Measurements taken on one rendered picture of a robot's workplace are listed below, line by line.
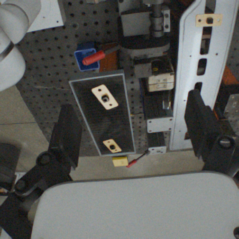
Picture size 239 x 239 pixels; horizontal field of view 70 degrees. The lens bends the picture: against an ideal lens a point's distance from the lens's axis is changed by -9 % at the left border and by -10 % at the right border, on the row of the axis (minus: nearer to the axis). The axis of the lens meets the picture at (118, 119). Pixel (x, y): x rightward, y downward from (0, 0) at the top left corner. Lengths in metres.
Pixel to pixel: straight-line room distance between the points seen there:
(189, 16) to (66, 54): 0.62
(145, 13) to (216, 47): 0.34
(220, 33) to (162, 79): 0.24
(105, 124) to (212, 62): 0.42
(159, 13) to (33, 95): 0.97
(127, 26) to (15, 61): 0.28
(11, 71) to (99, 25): 0.52
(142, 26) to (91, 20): 0.51
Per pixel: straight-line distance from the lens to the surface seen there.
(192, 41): 0.64
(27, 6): 0.70
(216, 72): 0.74
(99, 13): 0.88
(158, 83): 0.60
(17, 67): 0.51
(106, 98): 0.50
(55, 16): 0.84
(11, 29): 0.61
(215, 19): 0.63
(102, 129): 0.61
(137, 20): 0.41
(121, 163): 0.81
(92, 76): 0.47
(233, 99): 0.84
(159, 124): 0.69
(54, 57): 1.01
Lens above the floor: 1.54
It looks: 41 degrees down
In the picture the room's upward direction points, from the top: 179 degrees clockwise
